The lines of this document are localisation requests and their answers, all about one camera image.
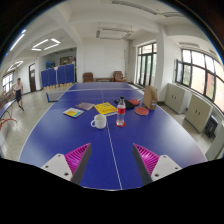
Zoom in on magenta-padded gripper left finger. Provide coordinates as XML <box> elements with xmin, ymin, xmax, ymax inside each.
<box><xmin>40</xmin><ymin>142</ymin><xmax>93</xmax><ymax>186</ymax></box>

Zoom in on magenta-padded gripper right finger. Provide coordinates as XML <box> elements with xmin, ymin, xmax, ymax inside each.
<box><xmin>131</xmin><ymin>142</ymin><xmax>183</xmax><ymax>187</ymax></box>

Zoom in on clear bottle with red label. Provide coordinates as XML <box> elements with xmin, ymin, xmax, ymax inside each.
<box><xmin>116</xmin><ymin>96</ymin><xmax>127</xmax><ymax>127</ymax></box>

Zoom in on yellow booklet with blue border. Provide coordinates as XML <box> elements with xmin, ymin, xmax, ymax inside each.
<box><xmin>62</xmin><ymin>107</ymin><xmax>85</xmax><ymax>119</ymax></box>

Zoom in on red table tennis paddle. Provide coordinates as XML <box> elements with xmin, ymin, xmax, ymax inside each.
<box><xmin>128</xmin><ymin>98</ymin><xmax>141</xmax><ymax>107</ymax></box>
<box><xmin>134</xmin><ymin>105</ymin><xmax>150</xmax><ymax>117</ymax></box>

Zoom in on white mug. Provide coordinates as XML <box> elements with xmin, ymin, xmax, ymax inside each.
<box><xmin>90</xmin><ymin>113</ymin><xmax>108</xmax><ymax>130</ymax></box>

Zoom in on white cabinet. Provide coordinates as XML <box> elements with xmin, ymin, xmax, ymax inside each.
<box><xmin>184</xmin><ymin>94</ymin><xmax>213</xmax><ymax>134</ymax></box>
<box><xmin>164</xmin><ymin>83</ymin><xmax>193</xmax><ymax>115</ymax></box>

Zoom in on grey book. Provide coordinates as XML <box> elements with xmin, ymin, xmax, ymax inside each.
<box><xmin>75</xmin><ymin>101</ymin><xmax>96</xmax><ymax>111</ymax></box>

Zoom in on table tennis net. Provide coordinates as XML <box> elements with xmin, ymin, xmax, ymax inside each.
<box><xmin>45</xmin><ymin>91</ymin><xmax>66</xmax><ymax>103</ymax></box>

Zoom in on brown cardboard box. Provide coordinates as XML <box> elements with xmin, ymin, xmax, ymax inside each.
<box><xmin>142</xmin><ymin>85</ymin><xmax>159</xmax><ymax>111</ymax></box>

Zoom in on black table tennis paddle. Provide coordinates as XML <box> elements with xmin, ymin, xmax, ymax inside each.
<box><xmin>114</xmin><ymin>98</ymin><xmax>136</xmax><ymax>110</ymax></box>

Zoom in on yellow book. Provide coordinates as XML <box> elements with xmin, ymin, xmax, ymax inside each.
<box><xmin>93</xmin><ymin>101</ymin><xmax>118</xmax><ymax>117</ymax></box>

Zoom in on blue table tennis table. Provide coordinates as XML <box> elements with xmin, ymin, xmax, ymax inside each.
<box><xmin>0</xmin><ymin>99</ymin><xmax>18</xmax><ymax>131</ymax></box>

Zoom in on person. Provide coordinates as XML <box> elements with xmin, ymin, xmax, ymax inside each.
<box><xmin>12</xmin><ymin>77</ymin><xmax>25</xmax><ymax>112</ymax></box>

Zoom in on blue folding partition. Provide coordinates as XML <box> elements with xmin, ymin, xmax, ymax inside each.
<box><xmin>40</xmin><ymin>63</ymin><xmax>76</xmax><ymax>88</ymax></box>

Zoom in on dark door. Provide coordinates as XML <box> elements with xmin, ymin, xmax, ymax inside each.
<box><xmin>28</xmin><ymin>63</ymin><xmax>37</xmax><ymax>93</ymax></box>

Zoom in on brown armchair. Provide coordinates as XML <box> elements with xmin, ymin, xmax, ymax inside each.
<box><xmin>112</xmin><ymin>70</ymin><xmax>128</xmax><ymax>83</ymax></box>
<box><xmin>82</xmin><ymin>72</ymin><xmax>95</xmax><ymax>83</ymax></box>

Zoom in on wide black-framed window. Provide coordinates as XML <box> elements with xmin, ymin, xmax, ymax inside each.
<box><xmin>175</xmin><ymin>49</ymin><xmax>224</xmax><ymax>113</ymax></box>

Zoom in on tall black-framed window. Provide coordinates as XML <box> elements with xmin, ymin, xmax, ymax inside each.
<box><xmin>136</xmin><ymin>42</ymin><xmax>158</xmax><ymax>88</ymax></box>

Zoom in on ceiling lights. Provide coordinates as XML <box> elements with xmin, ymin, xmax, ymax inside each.
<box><xmin>6</xmin><ymin>29</ymin><xmax>62</xmax><ymax>73</ymax></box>

